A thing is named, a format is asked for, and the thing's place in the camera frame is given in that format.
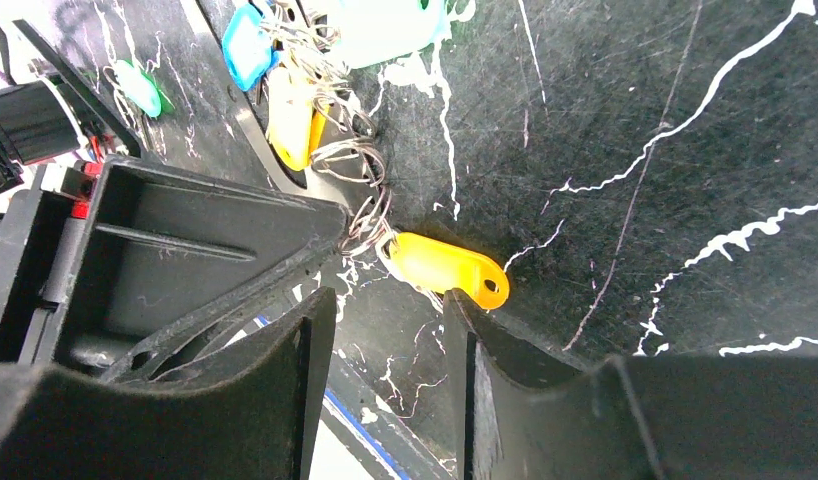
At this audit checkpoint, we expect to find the blue tag key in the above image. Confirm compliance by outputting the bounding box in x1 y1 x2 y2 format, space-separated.
221 2 277 91

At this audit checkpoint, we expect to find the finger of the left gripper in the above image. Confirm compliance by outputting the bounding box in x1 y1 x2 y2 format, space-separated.
0 156 348 381

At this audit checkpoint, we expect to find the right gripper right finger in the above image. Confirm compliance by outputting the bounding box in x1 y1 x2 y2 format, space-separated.
443 290 818 479

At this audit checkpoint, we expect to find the green tag key near edge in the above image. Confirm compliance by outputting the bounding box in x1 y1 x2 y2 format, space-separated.
112 60 175 118

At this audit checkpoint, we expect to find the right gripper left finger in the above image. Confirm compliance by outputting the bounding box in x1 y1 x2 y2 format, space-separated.
0 287 336 479

